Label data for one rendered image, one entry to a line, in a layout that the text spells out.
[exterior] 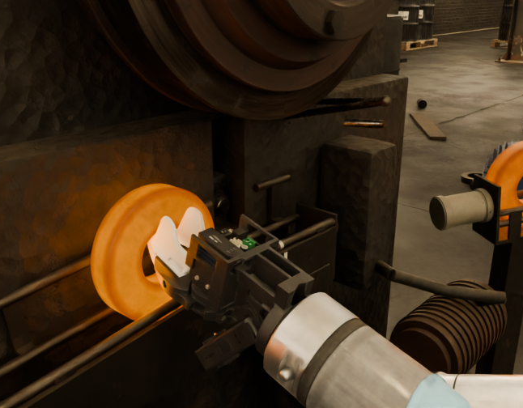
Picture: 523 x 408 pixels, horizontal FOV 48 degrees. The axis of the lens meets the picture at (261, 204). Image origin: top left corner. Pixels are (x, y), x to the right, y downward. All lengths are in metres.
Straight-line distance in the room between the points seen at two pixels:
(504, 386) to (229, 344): 0.27
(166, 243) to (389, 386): 0.27
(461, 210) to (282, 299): 0.57
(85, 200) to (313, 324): 0.30
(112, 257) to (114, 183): 0.10
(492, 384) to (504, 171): 0.50
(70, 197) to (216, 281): 0.20
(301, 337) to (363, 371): 0.06
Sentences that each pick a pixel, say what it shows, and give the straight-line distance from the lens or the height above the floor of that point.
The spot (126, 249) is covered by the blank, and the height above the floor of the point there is 0.77.
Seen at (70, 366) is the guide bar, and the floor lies 0.69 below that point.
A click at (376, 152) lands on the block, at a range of 0.90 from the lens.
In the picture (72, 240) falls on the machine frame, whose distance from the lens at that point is 0.67.
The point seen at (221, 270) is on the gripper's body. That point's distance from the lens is 0.54.
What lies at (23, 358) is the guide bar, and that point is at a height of 0.68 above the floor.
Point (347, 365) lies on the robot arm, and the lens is 0.49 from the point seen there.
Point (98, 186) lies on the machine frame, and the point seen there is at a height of 0.82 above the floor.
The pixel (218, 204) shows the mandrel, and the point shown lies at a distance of 0.82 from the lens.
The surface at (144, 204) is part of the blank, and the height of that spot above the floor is 0.81.
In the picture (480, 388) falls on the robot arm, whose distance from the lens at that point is 0.64.
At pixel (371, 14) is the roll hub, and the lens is 0.69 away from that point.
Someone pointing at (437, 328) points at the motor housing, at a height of 0.53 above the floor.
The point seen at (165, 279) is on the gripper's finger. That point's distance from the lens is 0.60.
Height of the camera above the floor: 1.03
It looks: 20 degrees down
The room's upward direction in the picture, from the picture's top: straight up
